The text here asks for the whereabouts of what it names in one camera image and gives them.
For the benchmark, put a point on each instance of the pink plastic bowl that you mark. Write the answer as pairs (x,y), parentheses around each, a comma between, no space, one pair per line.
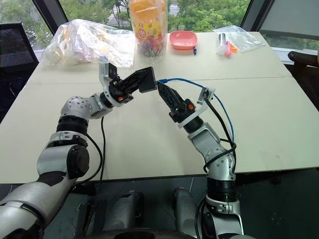
(183,39)

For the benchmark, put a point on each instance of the clear jar with orange lid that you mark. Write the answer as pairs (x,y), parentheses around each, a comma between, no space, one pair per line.
(149,27)

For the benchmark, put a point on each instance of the clear zip bag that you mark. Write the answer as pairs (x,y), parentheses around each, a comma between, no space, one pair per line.
(246,39)

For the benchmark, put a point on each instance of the black mesh chair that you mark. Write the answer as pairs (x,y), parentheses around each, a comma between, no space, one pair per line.
(15,47)

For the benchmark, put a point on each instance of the clear bag of white items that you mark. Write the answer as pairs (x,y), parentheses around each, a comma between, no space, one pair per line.
(82,42)

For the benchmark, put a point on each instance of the dark grey rounded shape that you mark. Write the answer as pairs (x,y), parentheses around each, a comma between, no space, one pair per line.
(185,211)
(123,211)

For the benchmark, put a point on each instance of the dark brown chair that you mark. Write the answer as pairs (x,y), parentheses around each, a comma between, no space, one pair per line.
(304,58)

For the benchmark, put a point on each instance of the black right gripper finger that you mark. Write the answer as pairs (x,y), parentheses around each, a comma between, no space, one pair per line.
(166,98)
(174,97)

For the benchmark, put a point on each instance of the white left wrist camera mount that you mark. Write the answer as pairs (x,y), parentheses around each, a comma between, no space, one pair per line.
(102,74)

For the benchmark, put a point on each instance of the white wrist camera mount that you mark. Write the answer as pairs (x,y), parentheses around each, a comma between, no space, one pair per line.
(197,115)
(102,74)

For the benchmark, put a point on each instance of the pink marker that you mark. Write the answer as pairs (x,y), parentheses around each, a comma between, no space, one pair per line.
(227,49)

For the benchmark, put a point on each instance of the black window frame post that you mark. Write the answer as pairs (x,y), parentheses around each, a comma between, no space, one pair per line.
(51,15)
(255,13)

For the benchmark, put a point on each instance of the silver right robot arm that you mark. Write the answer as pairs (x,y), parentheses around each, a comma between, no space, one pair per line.
(207,142)

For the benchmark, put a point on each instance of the silver tube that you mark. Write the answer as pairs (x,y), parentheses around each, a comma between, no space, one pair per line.
(221,39)

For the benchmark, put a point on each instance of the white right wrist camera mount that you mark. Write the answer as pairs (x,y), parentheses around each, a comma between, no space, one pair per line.
(197,115)

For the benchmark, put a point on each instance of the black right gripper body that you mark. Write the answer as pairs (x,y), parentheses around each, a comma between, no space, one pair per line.
(183,113)

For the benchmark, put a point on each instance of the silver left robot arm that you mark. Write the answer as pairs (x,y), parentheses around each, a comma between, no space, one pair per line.
(30,196)

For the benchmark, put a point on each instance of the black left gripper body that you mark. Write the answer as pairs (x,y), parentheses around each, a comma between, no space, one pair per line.
(119,93)

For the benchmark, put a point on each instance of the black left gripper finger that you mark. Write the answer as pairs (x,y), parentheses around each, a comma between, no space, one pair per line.
(133,85)
(133,76)

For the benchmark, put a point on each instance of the small black box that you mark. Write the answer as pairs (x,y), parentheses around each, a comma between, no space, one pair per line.
(147,81)

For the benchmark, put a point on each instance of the orange small item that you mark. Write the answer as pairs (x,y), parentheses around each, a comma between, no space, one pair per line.
(234,48)

